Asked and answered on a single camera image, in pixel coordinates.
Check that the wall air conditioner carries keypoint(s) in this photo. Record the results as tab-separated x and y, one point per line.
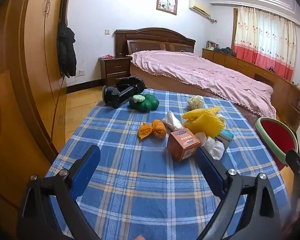
199	8

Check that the blue and white box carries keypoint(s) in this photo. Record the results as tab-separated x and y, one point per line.
226	136

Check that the brown carton box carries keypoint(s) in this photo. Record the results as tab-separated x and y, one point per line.
182	145

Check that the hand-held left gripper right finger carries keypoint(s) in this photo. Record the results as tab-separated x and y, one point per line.
210	172

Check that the dark wooden bed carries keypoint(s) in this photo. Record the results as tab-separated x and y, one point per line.
150	40

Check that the orange peel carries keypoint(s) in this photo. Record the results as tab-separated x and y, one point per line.
158	128
145	131

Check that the white wall outlet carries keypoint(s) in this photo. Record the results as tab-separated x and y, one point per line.
80	73

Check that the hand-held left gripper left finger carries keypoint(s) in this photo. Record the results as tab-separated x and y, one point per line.
86	172

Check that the low wooden cabinet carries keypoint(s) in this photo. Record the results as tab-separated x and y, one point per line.
242	63

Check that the pink bed blanket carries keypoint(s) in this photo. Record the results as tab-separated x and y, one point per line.
202	75

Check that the black phone mount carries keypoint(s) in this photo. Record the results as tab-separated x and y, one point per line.
122	93

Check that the small shelf ornament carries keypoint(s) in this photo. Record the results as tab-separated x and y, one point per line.
299	105

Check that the green bell pepper toy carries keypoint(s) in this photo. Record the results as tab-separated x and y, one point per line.
147	103

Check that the small red item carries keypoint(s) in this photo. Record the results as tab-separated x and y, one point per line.
107	56

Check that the clear plastic bag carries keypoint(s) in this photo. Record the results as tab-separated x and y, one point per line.
171	121

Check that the small dark bag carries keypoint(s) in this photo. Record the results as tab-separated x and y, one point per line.
271	69

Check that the framed wall photo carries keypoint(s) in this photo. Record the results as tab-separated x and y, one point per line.
167	0

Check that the white crumpled plastic bag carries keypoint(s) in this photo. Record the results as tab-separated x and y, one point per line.
215	147

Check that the black hanging jacket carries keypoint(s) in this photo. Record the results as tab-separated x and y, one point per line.
66	50

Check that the dark clothes pile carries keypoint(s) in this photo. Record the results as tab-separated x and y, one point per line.
226	51

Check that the yellow foam fruit net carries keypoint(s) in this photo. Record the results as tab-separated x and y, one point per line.
211	126
197	113

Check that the blue plaid tablecloth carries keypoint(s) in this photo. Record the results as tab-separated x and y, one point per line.
140	180

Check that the red bin with green rim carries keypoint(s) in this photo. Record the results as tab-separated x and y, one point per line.
275	135

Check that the dark wooden nightstand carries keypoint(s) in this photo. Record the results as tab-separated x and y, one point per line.
115	70

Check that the small picture frame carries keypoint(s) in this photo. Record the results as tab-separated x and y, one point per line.
212	45

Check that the wooden wardrobe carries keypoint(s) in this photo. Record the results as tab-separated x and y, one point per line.
35	55

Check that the cream and red curtain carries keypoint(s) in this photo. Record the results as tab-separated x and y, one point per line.
265	40

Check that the white light switch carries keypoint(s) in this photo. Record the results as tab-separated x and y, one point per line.
107	31

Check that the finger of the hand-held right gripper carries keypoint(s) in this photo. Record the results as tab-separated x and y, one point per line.
297	162

